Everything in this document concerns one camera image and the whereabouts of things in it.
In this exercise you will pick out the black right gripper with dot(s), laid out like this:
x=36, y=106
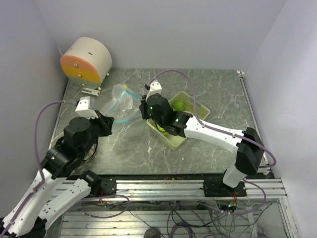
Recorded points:
x=143, y=108

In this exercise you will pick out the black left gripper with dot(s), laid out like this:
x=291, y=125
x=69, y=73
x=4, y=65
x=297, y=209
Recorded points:
x=104, y=122

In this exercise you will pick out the clear blue-zipper plastic bag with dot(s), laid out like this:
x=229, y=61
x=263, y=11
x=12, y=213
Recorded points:
x=123, y=106

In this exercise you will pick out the green custard apple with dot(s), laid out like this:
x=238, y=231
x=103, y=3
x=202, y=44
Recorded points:
x=163, y=131

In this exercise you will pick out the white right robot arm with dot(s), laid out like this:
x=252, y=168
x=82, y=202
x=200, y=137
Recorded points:
x=246, y=144

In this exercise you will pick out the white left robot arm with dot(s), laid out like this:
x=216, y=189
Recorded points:
x=34, y=214

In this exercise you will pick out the small green cabbage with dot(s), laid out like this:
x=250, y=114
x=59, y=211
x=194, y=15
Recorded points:
x=179, y=106

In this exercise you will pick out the round cream drawer cabinet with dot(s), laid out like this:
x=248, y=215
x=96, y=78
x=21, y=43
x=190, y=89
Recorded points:
x=87, y=62

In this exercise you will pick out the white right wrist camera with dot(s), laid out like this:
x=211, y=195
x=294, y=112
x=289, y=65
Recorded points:
x=153, y=88

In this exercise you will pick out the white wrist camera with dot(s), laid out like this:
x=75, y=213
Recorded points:
x=153, y=88
x=85, y=108

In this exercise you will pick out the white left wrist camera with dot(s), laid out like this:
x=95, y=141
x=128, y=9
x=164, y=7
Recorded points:
x=85, y=108

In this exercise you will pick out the small white metal bracket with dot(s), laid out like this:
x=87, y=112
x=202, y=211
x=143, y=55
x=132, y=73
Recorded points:
x=92, y=92

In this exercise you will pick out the aluminium rail base frame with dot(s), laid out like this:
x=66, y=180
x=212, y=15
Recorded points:
x=201, y=188

